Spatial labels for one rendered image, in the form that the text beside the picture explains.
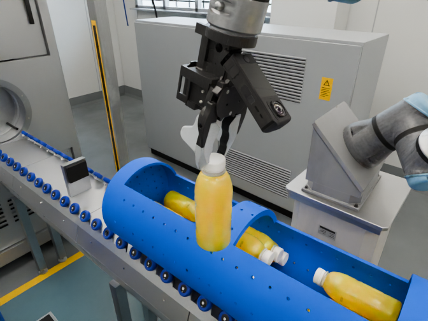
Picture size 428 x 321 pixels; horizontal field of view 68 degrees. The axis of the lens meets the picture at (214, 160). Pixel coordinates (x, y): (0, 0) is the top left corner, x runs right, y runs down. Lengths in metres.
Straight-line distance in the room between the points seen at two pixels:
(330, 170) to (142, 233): 0.57
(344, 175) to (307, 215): 0.21
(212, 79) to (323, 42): 1.78
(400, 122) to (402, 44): 2.42
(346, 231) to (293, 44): 1.49
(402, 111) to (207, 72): 0.64
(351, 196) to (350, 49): 1.27
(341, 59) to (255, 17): 1.76
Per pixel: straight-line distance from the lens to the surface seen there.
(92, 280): 2.42
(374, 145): 1.02
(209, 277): 0.80
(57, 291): 2.44
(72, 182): 1.47
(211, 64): 0.47
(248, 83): 0.43
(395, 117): 0.99
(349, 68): 2.16
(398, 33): 3.37
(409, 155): 0.93
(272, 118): 0.41
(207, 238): 0.59
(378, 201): 1.11
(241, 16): 0.42
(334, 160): 0.99
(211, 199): 0.53
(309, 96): 2.29
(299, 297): 0.71
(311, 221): 1.12
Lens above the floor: 1.73
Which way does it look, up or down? 29 degrees down
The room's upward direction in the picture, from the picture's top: straight up
